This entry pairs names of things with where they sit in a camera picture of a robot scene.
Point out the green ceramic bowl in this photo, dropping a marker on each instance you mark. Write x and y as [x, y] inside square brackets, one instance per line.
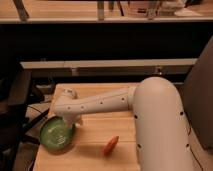
[55, 135]

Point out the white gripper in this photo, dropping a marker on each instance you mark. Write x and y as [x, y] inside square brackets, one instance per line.
[74, 120]

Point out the black chair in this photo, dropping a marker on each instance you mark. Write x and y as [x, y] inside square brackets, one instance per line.
[16, 92]

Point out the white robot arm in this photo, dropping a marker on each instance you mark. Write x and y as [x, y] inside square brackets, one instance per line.
[161, 126]

